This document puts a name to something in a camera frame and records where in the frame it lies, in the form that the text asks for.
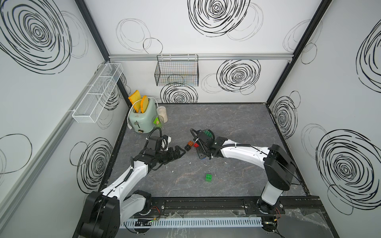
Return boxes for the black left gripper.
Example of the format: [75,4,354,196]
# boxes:
[155,145,185,164]

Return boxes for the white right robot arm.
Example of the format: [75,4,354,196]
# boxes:
[190,129,297,210]

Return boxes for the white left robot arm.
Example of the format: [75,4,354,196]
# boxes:
[73,135,186,238]

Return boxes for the dark green far lego brick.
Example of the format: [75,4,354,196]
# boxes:
[204,130,214,138]

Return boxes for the bright green near lego brick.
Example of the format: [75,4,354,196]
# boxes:
[205,174,212,182]

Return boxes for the clear drinking glass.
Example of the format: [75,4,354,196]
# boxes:
[153,116,164,130]

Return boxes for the green snack packet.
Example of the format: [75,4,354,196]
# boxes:
[153,117,161,127]

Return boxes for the clear spice jar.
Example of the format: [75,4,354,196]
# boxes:
[157,106,168,123]

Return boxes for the mint green toaster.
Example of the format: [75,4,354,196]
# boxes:
[128,97,158,133]

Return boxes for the right toy bread slice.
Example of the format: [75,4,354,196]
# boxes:
[140,95,149,114]

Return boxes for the toy bread slice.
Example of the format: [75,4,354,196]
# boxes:
[140,95,149,114]
[129,90,142,113]

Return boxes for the left toy bread slice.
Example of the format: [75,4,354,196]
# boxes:
[129,90,142,113]

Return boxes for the white toaster power cable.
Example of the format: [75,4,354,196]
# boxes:
[127,96,159,130]

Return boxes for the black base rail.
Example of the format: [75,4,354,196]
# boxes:
[134,196,323,218]

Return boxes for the black wire basket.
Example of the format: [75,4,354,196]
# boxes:
[154,55,199,87]

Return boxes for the white slotted cable duct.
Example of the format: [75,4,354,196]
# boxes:
[120,217,264,229]

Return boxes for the white mesh wall shelf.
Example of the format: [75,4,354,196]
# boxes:
[72,62,123,124]

